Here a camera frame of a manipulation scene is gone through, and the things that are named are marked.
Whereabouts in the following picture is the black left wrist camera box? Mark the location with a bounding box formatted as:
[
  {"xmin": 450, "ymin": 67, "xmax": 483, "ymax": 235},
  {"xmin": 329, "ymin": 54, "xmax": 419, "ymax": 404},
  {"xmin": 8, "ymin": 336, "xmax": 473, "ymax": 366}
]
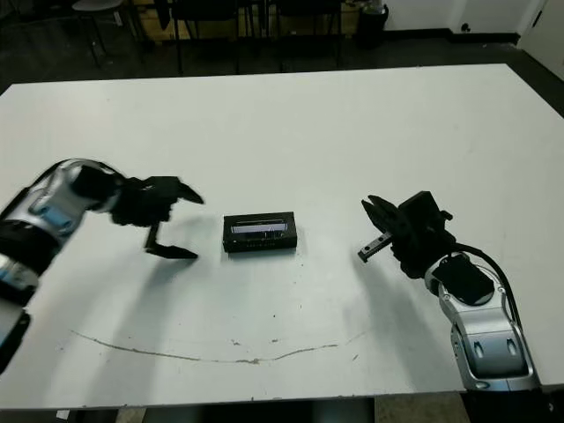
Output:
[{"xmin": 141, "ymin": 174, "xmax": 182, "ymax": 199}]

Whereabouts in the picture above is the grey stool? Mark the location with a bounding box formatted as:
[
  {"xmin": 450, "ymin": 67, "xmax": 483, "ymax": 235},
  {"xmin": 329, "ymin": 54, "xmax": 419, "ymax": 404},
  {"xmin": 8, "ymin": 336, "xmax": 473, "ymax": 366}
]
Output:
[{"xmin": 72, "ymin": 0, "xmax": 133, "ymax": 70}]

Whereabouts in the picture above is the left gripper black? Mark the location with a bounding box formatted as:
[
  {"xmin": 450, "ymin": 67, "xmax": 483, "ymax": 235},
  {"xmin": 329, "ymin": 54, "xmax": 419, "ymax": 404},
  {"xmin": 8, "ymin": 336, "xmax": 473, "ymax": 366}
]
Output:
[{"xmin": 108, "ymin": 177, "xmax": 207, "ymax": 261}]

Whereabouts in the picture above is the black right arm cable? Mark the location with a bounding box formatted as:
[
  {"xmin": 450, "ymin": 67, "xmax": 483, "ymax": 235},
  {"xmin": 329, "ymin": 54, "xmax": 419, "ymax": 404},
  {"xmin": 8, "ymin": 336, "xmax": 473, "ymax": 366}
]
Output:
[{"xmin": 457, "ymin": 241, "xmax": 526, "ymax": 336}]

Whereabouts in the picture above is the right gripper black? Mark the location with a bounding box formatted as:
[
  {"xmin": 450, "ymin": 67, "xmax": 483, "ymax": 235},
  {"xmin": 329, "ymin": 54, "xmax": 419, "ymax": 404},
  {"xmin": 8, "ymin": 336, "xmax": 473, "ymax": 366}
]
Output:
[{"xmin": 357, "ymin": 194, "xmax": 460, "ymax": 279}]

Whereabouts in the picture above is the white door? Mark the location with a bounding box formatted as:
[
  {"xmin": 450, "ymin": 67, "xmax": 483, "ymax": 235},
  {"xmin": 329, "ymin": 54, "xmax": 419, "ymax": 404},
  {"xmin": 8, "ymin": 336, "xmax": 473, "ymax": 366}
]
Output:
[{"xmin": 517, "ymin": 0, "xmax": 564, "ymax": 78}]

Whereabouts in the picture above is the black trash bin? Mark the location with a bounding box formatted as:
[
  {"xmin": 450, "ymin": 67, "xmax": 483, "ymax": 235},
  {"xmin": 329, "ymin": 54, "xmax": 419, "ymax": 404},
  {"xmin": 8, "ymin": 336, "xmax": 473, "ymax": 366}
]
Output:
[{"xmin": 355, "ymin": 3, "xmax": 390, "ymax": 49}]

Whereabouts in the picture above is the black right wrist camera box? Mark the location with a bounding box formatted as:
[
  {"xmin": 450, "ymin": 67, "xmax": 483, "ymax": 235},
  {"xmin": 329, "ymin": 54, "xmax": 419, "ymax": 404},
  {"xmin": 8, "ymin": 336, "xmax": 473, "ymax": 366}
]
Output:
[{"xmin": 396, "ymin": 189, "xmax": 443, "ymax": 231}]

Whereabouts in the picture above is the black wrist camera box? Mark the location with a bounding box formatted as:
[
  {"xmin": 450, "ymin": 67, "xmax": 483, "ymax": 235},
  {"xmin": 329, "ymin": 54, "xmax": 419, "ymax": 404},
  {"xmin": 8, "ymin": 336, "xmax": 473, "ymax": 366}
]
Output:
[
  {"xmin": 396, "ymin": 189, "xmax": 443, "ymax": 231},
  {"xmin": 141, "ymin": 174, "xmax": 182, "ymax": 199}
]

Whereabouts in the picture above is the black glossy box lid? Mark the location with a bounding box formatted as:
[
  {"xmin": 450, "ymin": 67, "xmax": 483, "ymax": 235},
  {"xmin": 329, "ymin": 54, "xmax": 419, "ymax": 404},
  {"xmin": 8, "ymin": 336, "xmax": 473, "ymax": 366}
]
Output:
[{"xmin": 222, "ymin": 211, "xmax": 301, "ymax": 256}]

